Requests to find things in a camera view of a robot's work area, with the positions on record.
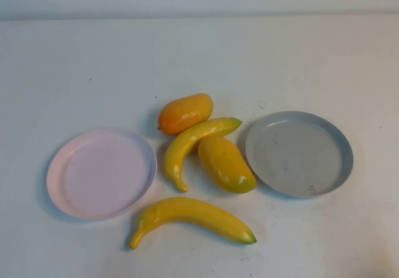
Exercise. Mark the pink round plate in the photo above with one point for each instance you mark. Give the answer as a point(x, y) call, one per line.
point(103, 175)

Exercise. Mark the orange-tinted yellow mango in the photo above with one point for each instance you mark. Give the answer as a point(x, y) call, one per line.
point(184, 113)

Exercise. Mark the slim curved yellow banana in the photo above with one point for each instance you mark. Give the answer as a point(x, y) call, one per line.
point(187, 141)

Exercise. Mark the yellow mango with green tip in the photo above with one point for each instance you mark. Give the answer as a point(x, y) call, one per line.
point(224, 165)

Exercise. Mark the grey-blue round plate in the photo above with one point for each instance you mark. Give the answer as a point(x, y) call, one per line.
point(296, 159)

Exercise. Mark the large yellow banana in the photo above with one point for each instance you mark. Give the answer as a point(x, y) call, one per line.
point(193, 212)

